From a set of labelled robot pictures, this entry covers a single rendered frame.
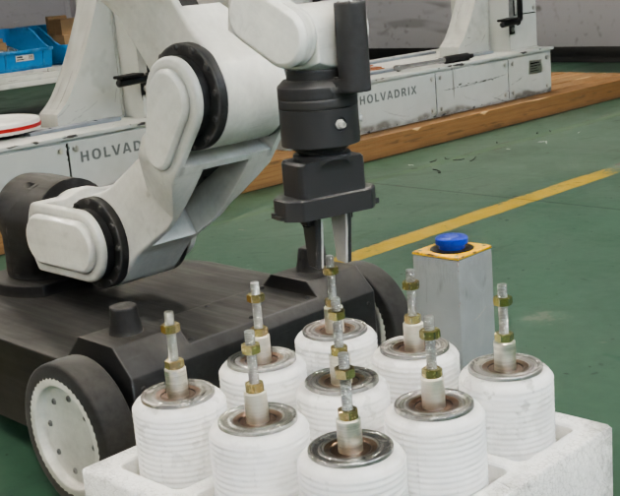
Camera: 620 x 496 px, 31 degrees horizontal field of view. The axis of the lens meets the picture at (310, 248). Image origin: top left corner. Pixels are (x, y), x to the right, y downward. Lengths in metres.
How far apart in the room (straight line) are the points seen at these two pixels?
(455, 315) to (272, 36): 0.41
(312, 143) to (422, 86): 2.99
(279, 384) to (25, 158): 2.02
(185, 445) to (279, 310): 0.52
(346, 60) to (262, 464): 0.43
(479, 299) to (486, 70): 3.14
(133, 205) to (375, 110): 2.41
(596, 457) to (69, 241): 0.89
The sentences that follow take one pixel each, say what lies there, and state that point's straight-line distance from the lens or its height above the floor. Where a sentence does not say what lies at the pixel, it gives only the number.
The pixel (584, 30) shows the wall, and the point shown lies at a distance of 6.83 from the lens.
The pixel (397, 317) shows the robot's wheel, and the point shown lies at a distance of 1.75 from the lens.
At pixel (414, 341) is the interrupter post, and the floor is 0.26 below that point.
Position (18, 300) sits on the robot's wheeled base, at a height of 0.17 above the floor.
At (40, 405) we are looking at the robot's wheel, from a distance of 1.55.
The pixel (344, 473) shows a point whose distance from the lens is 0.96.
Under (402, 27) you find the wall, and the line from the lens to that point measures 7.67.
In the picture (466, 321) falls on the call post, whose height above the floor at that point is 0.23.
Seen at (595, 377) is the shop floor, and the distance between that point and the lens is 1.85.
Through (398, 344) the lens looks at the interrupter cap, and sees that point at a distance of 1.25.
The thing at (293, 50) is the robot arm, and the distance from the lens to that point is 1.19.
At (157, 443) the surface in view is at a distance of 1.14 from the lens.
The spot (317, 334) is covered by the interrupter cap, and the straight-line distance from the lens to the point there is 1.30.
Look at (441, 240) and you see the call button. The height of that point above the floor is 0.33.
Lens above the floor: 0.66
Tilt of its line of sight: 14 degrees down
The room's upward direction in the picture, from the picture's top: 5 degrees counter-clockwise
